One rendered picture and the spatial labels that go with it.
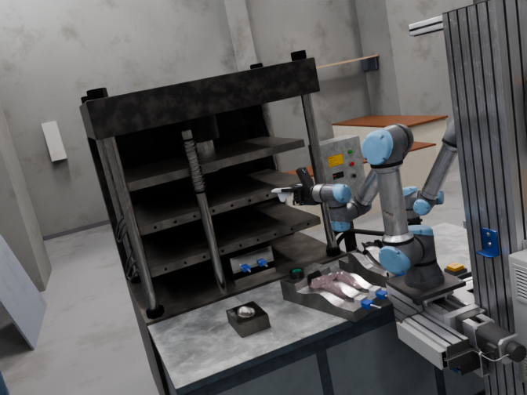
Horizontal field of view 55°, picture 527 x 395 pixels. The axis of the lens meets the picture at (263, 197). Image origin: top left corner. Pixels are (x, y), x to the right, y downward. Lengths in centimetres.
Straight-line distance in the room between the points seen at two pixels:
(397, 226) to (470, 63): 60
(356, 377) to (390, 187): 112
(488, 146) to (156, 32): 829
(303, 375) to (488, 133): 136
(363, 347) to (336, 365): 16
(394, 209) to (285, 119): 833
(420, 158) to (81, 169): 576
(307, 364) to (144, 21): 797
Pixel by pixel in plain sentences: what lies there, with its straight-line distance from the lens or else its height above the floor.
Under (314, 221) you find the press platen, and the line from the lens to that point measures 323.
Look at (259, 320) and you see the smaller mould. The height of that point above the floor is 85.
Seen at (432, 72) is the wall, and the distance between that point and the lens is 1039.
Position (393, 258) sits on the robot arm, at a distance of 192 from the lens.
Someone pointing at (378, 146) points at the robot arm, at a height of 163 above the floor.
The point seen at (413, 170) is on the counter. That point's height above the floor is 42.
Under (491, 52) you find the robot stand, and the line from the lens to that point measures 177.
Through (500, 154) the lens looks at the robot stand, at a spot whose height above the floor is 155.
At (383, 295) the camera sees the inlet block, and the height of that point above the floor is 87.
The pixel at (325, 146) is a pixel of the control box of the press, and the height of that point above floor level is 145.
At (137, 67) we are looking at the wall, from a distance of 958.
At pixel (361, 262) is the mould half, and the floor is 90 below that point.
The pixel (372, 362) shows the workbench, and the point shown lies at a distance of 267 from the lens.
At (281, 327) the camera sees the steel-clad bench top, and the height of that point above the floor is 80.
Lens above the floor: 192
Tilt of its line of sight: 13 degrees down
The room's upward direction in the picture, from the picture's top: 12 degrees counter-clockwise
